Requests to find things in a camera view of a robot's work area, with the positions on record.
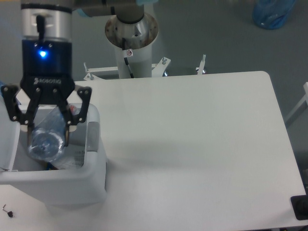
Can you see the blue yellow snack packet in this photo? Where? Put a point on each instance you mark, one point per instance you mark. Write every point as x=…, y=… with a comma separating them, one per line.
x=50, y=166

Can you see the black device at edge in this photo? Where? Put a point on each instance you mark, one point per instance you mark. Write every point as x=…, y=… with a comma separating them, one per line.
x=300, y=206

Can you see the white wrapper bag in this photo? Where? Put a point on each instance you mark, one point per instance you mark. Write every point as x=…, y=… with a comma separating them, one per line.
x=72, y=158

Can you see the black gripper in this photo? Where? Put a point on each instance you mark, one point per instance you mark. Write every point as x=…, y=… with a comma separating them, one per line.
x=47, y=79

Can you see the white frame at right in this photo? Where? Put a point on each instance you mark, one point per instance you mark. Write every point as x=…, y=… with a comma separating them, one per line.
x=298, y=109

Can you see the white plastic trash can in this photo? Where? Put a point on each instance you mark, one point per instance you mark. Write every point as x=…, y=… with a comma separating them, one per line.
x=85, y=185

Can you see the blue plastic bag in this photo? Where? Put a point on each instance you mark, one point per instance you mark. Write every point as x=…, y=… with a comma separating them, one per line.
x=272, y=14

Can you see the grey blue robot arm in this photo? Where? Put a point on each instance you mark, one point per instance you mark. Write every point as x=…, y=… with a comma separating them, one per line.
x=52, y=20

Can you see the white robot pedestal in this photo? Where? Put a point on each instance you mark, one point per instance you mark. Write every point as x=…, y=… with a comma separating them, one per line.
x=133, y=45

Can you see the blue labelled bottle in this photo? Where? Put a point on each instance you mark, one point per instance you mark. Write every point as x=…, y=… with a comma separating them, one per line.
x=1, y=84

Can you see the white base strut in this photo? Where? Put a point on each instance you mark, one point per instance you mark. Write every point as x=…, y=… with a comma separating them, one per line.
x=158, y=70

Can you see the white levelling foot bracket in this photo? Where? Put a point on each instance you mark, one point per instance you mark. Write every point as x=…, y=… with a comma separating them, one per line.
x=89, y=75

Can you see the clear plastic water bottle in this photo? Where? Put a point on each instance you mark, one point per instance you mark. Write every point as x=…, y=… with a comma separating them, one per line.
x=48, y=139

